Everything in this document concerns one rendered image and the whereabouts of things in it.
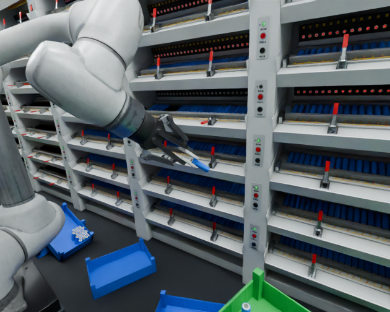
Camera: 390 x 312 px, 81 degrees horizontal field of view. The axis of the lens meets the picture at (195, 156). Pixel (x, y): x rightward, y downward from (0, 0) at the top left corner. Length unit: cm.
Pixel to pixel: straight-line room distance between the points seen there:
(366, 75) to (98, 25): 68
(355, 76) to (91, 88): 69
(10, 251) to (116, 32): 76
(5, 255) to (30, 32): 67
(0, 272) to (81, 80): 71
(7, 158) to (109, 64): 61
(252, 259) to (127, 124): 84
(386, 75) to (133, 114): 66
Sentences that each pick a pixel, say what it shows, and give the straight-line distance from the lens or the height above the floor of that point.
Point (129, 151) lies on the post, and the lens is 130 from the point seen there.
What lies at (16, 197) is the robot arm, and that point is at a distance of 102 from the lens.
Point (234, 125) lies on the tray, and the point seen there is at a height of 74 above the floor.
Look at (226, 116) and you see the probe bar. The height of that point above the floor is 77.
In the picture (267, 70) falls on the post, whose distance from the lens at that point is 84.
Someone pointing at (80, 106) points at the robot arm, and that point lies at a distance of 46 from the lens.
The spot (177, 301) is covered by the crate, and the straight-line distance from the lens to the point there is 114.
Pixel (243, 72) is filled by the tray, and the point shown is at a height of 93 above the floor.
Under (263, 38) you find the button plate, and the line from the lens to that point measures 85.
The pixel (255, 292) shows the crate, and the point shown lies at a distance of 65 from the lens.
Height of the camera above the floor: 90
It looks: 18 degrees down
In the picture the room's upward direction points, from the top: 2 degrees counter-clockwise
